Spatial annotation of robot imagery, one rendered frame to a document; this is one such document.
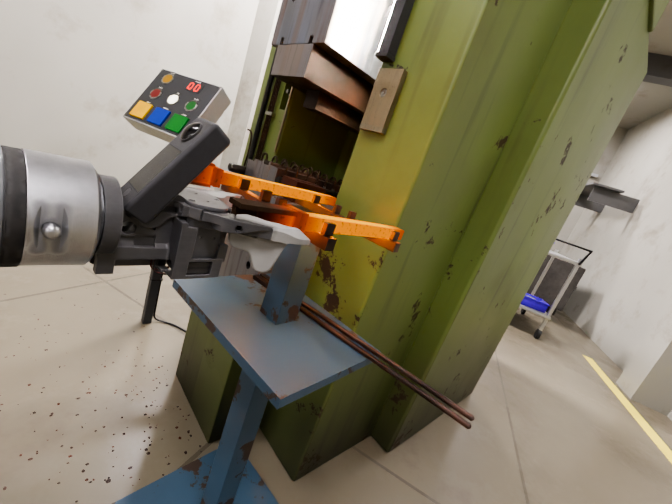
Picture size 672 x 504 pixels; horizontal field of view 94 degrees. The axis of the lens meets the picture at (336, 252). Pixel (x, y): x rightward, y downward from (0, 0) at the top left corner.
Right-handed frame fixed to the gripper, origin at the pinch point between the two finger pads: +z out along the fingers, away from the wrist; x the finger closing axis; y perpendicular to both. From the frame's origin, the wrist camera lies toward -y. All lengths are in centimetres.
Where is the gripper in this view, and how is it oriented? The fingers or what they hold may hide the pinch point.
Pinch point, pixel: (276, 215)
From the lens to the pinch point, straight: 43.5
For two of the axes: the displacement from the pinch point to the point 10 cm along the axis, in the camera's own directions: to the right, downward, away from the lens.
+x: 7.0, 4.1, -5.8
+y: -3.3, 9.1, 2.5
